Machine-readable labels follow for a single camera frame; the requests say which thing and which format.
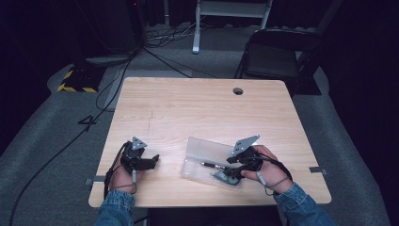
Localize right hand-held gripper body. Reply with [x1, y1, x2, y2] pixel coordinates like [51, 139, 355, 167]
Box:
[231, 134, 265, 172]

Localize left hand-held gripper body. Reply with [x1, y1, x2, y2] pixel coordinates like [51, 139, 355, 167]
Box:
[120, 136, 149, 175]

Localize black pen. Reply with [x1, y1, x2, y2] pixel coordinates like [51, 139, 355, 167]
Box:
[199, 161, 226, 170]

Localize clear plastic pencil box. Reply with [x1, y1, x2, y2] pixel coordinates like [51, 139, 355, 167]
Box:
[180, 136, 252, 190]

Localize person's left hand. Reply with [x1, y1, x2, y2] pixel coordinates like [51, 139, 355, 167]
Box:
[108, 155, 146, 196]

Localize person's right hand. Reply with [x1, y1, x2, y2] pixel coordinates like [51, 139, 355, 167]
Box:
[240, 144, 295, 196]

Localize grey tape piece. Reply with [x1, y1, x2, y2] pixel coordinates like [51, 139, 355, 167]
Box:
[308, 166, 328, 176]
[85, 174, 107, 186]

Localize yellow black striped block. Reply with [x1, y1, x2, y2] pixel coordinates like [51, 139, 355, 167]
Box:
[56, 63, 106, 94]

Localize black folding chair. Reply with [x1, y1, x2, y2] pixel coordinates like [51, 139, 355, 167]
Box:
[233, 27, 325, 96]

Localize grey left wrist lanyard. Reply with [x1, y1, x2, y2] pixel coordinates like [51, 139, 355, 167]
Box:
[110, 169, 139, 195]

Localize grey wrist lanyard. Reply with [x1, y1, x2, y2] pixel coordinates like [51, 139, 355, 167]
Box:
[255, 170, 291, 198]
[110, 169, 139, 195]

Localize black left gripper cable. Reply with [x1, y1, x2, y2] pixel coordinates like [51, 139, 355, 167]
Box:
[103, 140, 132, 200]

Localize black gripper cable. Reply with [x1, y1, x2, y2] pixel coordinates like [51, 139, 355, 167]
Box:
[250, 153, 295, 183]
[103, 140, 132, 200]

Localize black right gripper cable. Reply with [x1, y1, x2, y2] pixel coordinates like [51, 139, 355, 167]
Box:
[250, 153, 295, 183]

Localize grey right wrist lanyard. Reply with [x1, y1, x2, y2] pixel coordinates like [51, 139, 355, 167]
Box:
[255, 170, 291, 198]

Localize long black floor cable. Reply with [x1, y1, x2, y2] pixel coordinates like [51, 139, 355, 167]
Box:
[8, 53, 136, 226]

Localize thin black floor cable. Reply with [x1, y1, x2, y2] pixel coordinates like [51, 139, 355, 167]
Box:
[142, 46, 218, 79]

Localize bundle of floor cables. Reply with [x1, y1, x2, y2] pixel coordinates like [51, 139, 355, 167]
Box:
[144, 21, 203, 49]

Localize white desk frame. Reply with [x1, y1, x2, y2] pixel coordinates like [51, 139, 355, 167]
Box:
[191, 0, 274, 56]

